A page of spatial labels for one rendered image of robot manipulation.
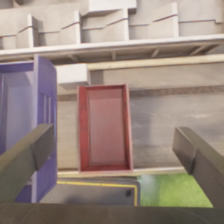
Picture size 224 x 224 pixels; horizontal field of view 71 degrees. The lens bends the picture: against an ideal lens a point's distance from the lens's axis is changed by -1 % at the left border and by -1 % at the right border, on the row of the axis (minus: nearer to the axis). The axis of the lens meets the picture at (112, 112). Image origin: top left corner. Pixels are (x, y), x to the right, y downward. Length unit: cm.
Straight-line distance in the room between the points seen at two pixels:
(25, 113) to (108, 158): 38
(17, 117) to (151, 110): 52
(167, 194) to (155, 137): 94
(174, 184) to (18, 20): 153
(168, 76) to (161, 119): 20
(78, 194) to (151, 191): 66
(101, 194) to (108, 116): 63
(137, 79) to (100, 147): 35
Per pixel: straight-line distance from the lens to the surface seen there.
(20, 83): 57
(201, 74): 85
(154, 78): 78
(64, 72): 70
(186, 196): 166
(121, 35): 63
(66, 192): 124
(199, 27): 75
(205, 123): 81
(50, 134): 16
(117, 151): 72
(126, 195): 119
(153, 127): 73
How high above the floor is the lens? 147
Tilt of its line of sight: 82 degrees down
